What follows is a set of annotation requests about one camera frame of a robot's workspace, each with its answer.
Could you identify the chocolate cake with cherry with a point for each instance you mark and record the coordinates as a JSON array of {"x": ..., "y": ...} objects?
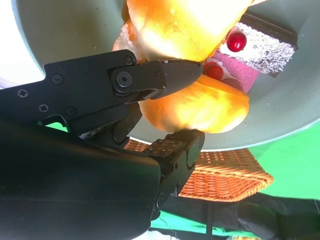
[{"x": 270, "y": 52}]

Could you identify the black backdrop cloth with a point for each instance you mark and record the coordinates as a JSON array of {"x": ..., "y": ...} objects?
[{"x": 262, "y": 215}]

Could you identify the orange wicker basket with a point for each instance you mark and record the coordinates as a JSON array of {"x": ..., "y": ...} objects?
[{"x": 225, "y": 180}]

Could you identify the green tablecloth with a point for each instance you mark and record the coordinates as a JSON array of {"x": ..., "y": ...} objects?
[{"x": 295, "y": 162}]

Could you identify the grey-green bowl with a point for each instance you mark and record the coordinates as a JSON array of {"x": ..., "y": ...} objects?
[{"x": 62, "y": 25}]

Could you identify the orange striped bread roll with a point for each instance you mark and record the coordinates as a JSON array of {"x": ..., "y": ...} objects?
[
  {"x": 200, "y": 107},
  {"x": 187, "y": 25}
]

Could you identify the magenta cake with cherry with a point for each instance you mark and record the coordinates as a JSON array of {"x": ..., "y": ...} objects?
[{"x": 237, "y": 72}]

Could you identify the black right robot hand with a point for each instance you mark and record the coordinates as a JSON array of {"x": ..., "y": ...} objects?
[{"x": 75, "y": 175}]

